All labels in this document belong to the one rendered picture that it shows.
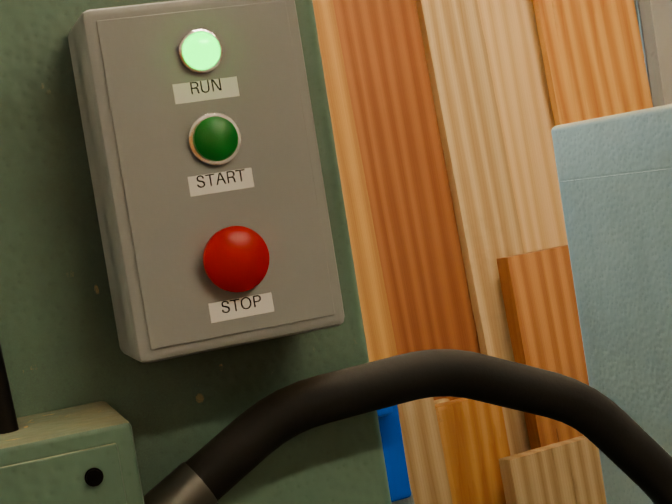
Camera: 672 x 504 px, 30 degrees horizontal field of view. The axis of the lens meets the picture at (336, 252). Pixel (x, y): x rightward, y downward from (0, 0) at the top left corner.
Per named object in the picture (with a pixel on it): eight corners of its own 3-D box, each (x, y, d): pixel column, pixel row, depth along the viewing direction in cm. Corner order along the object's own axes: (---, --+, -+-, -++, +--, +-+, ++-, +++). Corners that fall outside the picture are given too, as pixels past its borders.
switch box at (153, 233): (119, 355, 62) (65, 31, 61) (311, 318, 65) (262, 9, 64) (139, 366, 56) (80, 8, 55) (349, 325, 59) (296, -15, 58)
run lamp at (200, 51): (182, 76, 56) (174, 32, 56) (224, 71, 57) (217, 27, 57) (184, 74, 56) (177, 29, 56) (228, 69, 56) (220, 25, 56)
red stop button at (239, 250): (207, 297, 57) (196, 231, 57) (270, 285, 58) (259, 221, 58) (212, 298, 56) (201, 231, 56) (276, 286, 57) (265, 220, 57)
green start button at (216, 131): (192, 169, 57) (184, 116, 56) (243, 161, 57) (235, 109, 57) (195, 168, 56) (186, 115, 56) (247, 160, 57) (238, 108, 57)
